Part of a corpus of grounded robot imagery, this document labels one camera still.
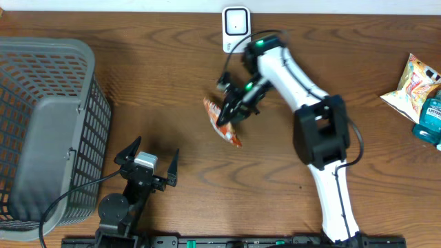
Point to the white barcode scanner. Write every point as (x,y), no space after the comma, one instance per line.
(236,25)

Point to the gray plastic shopping basket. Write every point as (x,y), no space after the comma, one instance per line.
(55,121)

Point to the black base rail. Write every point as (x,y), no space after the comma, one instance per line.
(175,242)

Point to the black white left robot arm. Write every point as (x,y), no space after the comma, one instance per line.
(120,213)

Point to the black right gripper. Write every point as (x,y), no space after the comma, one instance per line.
(238,106)

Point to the teal mouthwash bottle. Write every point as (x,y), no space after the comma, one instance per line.
(428,128)

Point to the yellow snack bag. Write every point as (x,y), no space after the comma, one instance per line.
(418,80)

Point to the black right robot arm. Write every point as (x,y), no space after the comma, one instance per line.
(321,127)

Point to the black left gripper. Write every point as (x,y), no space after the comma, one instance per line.
(159,184)

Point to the red orange snack packet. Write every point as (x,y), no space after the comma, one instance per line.
(227,132)

